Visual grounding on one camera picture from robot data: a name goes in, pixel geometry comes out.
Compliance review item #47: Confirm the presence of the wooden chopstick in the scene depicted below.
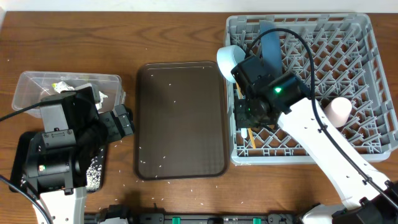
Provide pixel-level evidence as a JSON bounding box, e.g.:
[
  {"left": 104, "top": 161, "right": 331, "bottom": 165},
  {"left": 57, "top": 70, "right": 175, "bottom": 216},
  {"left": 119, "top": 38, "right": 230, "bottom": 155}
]
[{"left": 236, "top": 84, "right": 256, "bottom": 149}]

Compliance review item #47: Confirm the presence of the light blue plastic knife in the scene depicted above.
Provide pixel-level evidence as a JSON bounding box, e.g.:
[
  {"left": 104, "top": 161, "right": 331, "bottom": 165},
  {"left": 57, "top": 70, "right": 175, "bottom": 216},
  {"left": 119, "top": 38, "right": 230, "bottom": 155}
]
[{"left": 241, "top": 128, "right": 248, "bottom": 139}]

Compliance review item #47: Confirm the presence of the dark blue plate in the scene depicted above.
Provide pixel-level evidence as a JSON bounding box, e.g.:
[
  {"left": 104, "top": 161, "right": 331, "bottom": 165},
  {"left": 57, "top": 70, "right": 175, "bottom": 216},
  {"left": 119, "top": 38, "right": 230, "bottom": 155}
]
[{"left": 261, "top": 32, "right": 282, "bottom": 78}]

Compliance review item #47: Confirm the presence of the light blue rice bowl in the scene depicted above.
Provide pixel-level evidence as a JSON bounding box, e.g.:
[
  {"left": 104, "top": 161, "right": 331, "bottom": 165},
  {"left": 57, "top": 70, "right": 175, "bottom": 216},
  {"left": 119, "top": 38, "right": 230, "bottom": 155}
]
[{"left": 216, "top": 45, "right": 246, "bottom": 83}]

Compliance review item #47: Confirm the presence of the yellow foil wrapper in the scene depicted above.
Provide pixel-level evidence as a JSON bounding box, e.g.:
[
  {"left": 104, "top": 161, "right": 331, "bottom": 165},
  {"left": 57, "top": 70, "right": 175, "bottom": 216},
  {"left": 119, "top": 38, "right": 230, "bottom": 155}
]
[{"left": 52, "top": 82, "right": 108, "bottom": 110}]

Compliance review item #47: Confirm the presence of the pink plastic cup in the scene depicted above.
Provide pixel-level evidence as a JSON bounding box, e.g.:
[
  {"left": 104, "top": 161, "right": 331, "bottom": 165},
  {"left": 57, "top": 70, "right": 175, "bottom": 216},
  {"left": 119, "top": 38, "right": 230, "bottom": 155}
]
[{"left": 323, "top": 97, "right": 352, "bottom": 128}]

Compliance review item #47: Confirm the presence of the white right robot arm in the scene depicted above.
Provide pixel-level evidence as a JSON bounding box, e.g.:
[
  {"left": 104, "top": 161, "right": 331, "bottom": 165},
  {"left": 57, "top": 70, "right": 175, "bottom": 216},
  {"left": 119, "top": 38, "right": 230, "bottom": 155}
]
[{"left": 228, "top": 57, "right": 397, "bottom": 223}]

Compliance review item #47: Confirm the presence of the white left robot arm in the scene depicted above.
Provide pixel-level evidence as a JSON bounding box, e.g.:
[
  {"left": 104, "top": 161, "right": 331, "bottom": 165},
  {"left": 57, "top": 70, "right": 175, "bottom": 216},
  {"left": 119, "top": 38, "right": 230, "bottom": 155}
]
[{"left": 22, "top": 86, "right": 134, "bottom": 223}]

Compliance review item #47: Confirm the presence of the black waste tray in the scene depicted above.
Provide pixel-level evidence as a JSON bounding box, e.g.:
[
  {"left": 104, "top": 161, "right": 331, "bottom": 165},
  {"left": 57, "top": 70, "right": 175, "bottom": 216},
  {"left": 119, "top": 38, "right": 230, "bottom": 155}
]
[{"left": 10, "top": 131, "right": 108, "bottom": 194}]

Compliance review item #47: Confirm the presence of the grey dishwasher rack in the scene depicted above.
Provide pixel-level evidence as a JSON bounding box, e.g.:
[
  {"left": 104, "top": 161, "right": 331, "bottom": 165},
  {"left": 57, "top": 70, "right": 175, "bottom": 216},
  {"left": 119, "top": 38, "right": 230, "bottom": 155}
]
[{"left": 224, "top": 13, "right": 397, "bottom": 162}]

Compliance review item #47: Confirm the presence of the spilled white rice pile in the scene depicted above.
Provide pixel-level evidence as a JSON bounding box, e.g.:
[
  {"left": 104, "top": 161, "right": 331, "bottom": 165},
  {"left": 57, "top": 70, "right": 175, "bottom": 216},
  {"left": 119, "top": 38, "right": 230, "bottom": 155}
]
[{"left": 20, "top": 146, "right": 105, "bottom": 191}]

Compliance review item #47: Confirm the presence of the dark brown serving tray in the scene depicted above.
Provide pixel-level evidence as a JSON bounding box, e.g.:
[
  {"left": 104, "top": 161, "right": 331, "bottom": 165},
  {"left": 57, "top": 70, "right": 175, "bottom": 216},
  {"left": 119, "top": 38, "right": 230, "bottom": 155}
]
[{"left": 134, "top": 61, "right": 229, "bottom": 180}]

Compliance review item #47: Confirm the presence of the clear plastic bin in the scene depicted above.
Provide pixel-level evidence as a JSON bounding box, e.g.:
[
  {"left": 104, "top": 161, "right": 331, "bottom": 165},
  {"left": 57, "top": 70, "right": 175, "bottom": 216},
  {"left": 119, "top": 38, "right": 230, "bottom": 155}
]
[{"left": 12, "top": 71, "right": 126, "bottom": 113}]

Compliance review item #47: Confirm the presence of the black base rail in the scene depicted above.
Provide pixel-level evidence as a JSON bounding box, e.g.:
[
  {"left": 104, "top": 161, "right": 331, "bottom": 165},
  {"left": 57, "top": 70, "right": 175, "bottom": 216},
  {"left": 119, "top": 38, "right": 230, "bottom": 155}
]
[{"left": 84, "top": 213, "right": 298, "bottom": 224}]

